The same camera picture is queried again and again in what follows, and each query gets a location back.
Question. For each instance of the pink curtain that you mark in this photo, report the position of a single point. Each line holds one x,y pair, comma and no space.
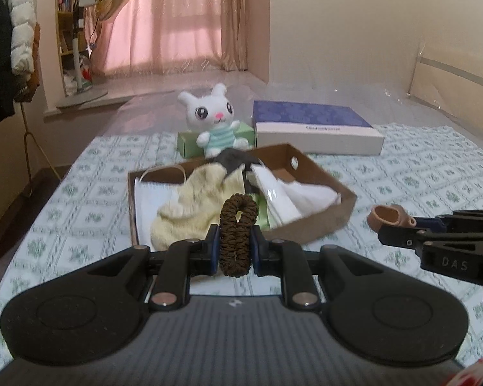
165,16

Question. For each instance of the wooden headboard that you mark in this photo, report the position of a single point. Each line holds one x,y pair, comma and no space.
459,84

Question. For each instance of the brown cardboard box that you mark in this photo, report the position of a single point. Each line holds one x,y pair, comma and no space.
322,217

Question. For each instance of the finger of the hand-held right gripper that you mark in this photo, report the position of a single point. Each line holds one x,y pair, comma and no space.
398,237
430,222

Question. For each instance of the white plush rabbit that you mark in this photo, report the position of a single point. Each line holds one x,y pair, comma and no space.
209,112

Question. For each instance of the orange-brown garment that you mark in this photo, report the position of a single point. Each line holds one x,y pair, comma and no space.
34,76

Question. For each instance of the red and white toy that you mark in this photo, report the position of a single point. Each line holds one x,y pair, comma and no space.
86,73

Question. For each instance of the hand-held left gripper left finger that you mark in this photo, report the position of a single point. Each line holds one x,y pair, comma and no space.
214,249

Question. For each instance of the brown scrunchie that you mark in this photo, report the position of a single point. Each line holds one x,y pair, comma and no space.
229,249

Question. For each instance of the person's red patterned clothing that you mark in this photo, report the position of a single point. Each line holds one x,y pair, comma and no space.
475,372

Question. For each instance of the clear plastic bag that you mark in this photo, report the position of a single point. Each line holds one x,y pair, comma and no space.
269,189

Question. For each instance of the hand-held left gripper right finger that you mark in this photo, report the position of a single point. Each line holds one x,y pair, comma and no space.
254,249

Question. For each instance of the green floral tablecloth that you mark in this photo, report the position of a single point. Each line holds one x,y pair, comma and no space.
84,193

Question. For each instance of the blue face mask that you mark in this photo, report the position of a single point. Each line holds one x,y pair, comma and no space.
153,205

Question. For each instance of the green tissue box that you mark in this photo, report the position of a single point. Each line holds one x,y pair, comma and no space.
189,142

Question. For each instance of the gold coat rack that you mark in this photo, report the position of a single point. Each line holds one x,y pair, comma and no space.
26,128

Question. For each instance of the wooden bookshelf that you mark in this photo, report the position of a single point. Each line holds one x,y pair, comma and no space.
66,4

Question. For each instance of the dark grey cloth pouch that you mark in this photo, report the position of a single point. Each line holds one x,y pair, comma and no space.
235,159

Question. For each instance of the white sock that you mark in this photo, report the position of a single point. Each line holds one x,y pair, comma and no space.
310,197

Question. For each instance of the yellow towel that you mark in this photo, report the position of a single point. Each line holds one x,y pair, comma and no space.
189,205

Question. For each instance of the green cloth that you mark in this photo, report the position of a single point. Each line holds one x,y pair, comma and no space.
263,213

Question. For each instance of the white puffer jacket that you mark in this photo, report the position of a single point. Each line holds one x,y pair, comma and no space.
22,28

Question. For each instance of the blue and white flat box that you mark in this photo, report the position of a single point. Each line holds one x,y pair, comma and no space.
306,114

